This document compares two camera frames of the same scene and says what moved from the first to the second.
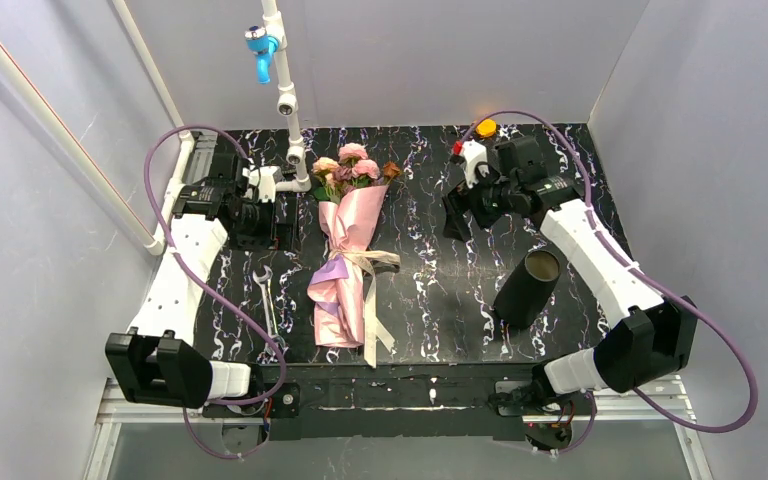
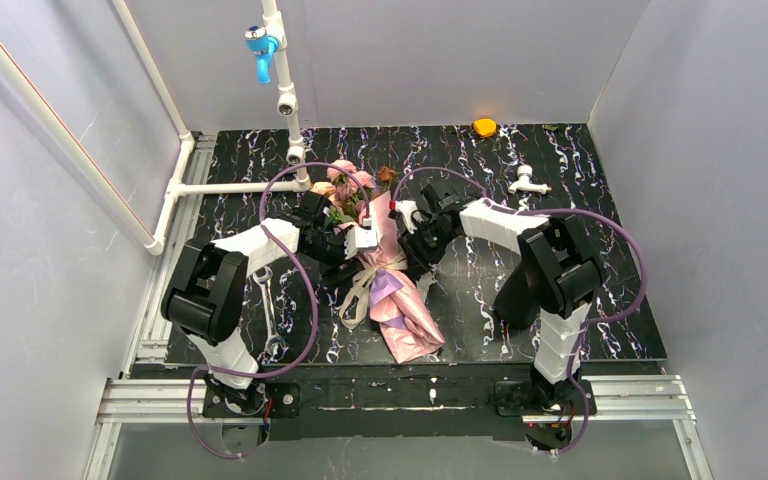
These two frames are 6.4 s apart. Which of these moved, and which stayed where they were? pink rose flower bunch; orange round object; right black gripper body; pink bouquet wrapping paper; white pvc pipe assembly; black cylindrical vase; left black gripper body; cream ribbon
Moved: cream ribbon; left black gripper body; pink rose flower bunch; pink bouquet wrapping paper; right black gripper body
Stayed: white pvc pipe assembly; black cylindrical vase; orange round object
